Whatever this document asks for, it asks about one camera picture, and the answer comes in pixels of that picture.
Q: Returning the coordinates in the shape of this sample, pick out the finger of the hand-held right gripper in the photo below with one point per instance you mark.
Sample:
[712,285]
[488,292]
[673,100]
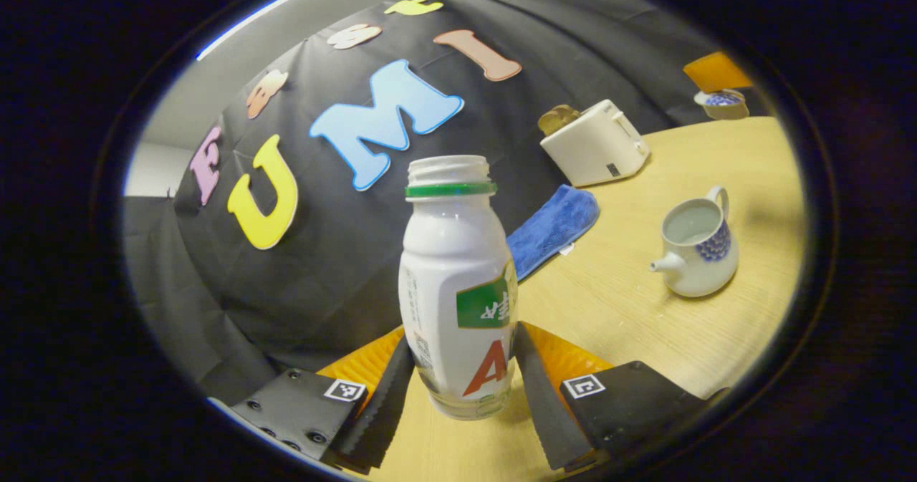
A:
[716,72]

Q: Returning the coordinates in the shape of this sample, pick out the white blue-patterned teacup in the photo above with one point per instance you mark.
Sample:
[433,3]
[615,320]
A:
[706,267]

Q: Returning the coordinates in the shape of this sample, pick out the white water bottle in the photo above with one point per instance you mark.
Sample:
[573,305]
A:
[451,253]

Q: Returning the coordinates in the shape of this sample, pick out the brown toast slice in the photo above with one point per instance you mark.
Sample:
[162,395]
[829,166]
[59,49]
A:
[551,122]
[569,112]

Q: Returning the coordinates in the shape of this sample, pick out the blue towel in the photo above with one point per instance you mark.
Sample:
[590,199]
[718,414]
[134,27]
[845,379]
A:
[551,228]

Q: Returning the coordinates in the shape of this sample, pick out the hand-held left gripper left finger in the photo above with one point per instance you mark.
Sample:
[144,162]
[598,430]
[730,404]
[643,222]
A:
[383,410]

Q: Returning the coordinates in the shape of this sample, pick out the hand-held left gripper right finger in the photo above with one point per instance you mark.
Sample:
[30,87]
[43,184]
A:
[544,410]

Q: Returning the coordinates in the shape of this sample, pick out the white blue-patterned teacup lid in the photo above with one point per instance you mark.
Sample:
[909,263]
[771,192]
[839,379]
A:
[722,104]

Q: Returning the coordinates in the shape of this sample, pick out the white toaster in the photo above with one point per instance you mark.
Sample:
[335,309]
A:
[594,149]

